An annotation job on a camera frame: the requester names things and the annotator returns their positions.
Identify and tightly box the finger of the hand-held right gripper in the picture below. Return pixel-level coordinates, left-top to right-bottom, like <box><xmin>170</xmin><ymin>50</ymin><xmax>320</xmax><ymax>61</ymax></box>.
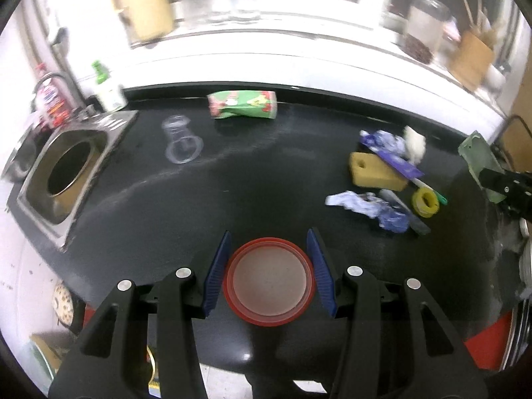
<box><xmin>479</xmin><ymin>167</ymin><xmax>532</xmax><ymax>200</ymax></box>
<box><xmin>498</xmin><ymin>197</ymin><xmax>532</xmax><ymax>219</ymax></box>

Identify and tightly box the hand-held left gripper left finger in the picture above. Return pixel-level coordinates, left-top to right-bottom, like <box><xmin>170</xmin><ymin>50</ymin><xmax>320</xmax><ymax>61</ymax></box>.
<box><xmin>49</xmin><ymin>230</ymin><xmax>232</xmax><ymax>399</ymax></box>

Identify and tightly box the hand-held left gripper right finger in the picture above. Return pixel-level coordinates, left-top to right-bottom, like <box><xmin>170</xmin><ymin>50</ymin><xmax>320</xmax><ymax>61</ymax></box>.
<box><xmin>305</xmin><ymin>228</ymin><xmax>487</xmax><ymax>399</ymax></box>

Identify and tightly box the green plastic piece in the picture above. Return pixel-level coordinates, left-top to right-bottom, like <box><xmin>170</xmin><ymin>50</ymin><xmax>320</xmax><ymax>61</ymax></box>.
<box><xmin>458</xmin><ymin>131</ymin><xmax>505</xmax><ymax>204</ymax></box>

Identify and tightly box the red plastic lid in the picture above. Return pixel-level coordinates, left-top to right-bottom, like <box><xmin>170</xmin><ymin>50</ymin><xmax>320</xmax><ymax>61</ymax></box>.
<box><xmin>222</xmin><ymin>237</ymin><xmax>315</xmax><ymax>327</ymax></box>

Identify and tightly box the yellow plastic ring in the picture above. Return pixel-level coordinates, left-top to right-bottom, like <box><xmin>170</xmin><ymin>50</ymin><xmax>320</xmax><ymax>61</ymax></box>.
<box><xmin>411</xmin><ymin>187</ymin><xmax>438</xmax><ymax>218</ymax></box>

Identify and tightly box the yellow sponge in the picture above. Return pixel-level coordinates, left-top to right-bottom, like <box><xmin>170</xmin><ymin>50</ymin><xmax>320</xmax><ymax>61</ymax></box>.
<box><xmin>349</xmin><ymin>152</ymin><xmax>410</xmax><ymax>192</ymax></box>

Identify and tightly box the crumpled blue white wrapper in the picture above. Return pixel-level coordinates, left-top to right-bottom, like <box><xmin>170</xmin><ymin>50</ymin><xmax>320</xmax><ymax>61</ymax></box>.
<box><xmin>325</xmin><ymin>191</ymin><xmax>412</xmax><ymax>233</ymax></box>
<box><xmin>368</xmin><ymin>131</ymin><xmax>407</xmax><ymax>161</ymax></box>

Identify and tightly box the white toothbrush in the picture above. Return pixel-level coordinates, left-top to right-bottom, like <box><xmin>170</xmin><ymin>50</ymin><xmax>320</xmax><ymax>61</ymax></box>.
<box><xmin>407</xmin><ymin>175</ymin><xmax>449</xmax><ymax>206</ymax></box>

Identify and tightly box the grey flat stick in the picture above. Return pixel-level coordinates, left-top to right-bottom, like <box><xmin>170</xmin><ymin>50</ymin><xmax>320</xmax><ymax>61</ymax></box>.
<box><xmin>379</xmin><ymin>189</ymin><xmax>432</xmax><ymax>237</ymax></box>

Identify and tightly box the white crumpled tissue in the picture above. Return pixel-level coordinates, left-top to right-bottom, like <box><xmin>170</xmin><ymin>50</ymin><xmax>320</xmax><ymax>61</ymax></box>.
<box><xmin>402</xmin><ymin>126</ymin><xmax>428</xmax><ymax>165</ymax></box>

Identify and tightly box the purple tube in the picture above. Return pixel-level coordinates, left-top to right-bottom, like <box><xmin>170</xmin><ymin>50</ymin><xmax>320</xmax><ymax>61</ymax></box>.
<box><xmin>360</xmin><ymin>130</ymin><xmax>425</xmax><ymax>179</ymax></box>

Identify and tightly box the wooden utensil holder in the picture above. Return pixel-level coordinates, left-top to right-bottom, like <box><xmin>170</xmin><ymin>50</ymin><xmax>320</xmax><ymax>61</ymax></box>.
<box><xmin>448</xmin><ymin>29</ymin><xmax>495</xmax><ymax>92</ymax></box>

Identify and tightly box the red plastic stool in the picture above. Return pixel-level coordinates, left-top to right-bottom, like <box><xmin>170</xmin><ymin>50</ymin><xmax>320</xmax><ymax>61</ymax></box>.
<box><xmin>465</xmin><ymin>312</ymin><xmax>513</xmax><ymax>371</ymax></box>

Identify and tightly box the clear plastic cup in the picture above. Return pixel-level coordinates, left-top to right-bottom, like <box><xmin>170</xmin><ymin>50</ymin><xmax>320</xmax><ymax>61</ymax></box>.
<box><xmin>162</xmin><ymin>114</ymin><xmax>204</xmax><ymax>165</ymax></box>

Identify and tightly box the patterned round dish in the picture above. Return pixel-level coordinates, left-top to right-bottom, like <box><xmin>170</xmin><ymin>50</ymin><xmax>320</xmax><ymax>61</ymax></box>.
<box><xmin>52</xmin><ymin>283</ymin><xmax>76</xmax><ymax>326</ymax></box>

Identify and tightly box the crushed green paper cup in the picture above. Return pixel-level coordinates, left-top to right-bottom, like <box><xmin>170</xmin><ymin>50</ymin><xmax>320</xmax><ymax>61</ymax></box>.
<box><xmin>207</xmin><ymin>90</ymin><xmax>278</xmax><ymax>120</ymax></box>

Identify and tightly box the glass jar of coffee beans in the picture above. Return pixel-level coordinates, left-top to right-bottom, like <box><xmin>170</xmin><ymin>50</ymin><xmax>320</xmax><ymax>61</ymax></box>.
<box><xmin>401</xmin><ymin>0</ymin><xmax>452</xmax><ymax>65</ymax></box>

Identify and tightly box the white soap bottle green cap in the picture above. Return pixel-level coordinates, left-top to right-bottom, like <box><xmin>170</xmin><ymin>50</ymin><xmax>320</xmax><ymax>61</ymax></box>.
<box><xmin>91</xmin><ymin>62</ymin><xmax>127</xmax><ymax>112</ymax></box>

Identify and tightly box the steel sink basin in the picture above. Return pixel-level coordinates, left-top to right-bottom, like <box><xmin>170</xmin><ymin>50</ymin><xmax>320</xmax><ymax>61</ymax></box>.
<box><xmin>2</xmin><ymin>127</ymin><xmax>44</xmax><ymax>181</ymax></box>

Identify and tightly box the red label bottle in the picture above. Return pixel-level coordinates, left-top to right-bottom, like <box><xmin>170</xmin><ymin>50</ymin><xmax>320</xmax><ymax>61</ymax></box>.
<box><xmin>35</xmin><ymin>63</ymin><xmax>69</xmax><ymax>127</ymax></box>

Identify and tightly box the steel faucet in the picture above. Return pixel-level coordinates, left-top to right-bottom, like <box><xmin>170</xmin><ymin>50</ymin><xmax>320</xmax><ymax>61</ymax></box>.
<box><xmin>33</xmin><ymin>72</ymin><xmax>84</xmax><ymax>121</ymax></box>

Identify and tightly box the wooden cutting board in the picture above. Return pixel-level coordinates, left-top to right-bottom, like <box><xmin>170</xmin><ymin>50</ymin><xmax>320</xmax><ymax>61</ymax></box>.
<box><xmin>108</xmin><ymin>0</ymin><xmax>175</xmax><ymax>48</ymax></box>

